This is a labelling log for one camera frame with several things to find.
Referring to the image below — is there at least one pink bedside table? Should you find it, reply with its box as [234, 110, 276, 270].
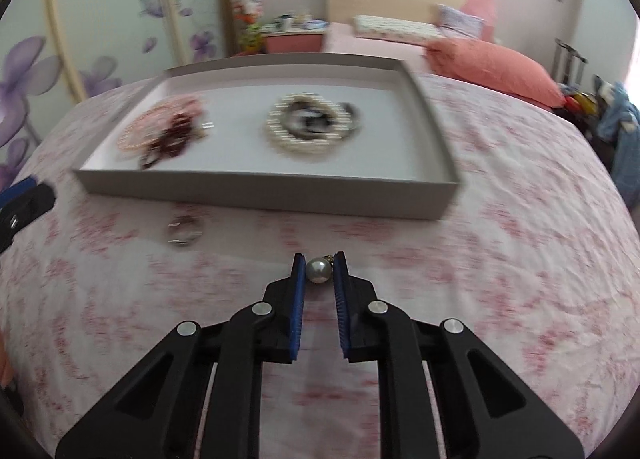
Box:
[260, 25, 326, 53]

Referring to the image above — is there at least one plush toy display tube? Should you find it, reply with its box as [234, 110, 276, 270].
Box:
[230, 0, 264, 54]

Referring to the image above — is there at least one silver ring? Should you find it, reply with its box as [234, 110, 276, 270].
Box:
[166, 214, 205, 247]

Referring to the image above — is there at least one floral white pillow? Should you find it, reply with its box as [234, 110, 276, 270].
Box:
[352, 15, 444, 46]

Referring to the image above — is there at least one single pearl earring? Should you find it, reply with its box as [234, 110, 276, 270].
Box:
[305, 255, 333, 285]

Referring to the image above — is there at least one white pearl bracelet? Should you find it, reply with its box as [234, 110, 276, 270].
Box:
[264, 91, 362, 158]

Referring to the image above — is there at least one pink floral tablecloth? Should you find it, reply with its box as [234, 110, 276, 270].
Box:
[1, 76, 639, 451]

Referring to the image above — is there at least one lilac pillow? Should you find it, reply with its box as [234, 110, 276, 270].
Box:
[437, 4, 485, 39]

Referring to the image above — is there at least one pink small pearl bracelet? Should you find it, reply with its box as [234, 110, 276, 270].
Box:
[115, 93, 206, 155]

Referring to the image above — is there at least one grey cardboard tray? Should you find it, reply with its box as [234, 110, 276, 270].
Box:
[73, 53, 461, 220]

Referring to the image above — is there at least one pink bed with headboard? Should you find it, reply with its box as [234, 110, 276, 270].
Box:
[322, 0, 501, 76]

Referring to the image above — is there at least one wardrobe with flower doors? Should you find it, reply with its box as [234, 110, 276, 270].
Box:
[1, 0, 228, 187]

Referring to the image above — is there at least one blue plush robe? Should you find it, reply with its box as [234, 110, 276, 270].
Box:
[593, 75, 639, 210]

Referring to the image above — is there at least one dark wooden chair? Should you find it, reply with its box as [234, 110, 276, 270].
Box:
[551, 38, 588, 89]

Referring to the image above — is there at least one dark red bead necklace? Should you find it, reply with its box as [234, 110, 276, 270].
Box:
[139, 110, 207, 170]

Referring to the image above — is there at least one folded orange duvet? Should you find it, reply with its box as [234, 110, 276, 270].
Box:
[424, 38, 564, 109]

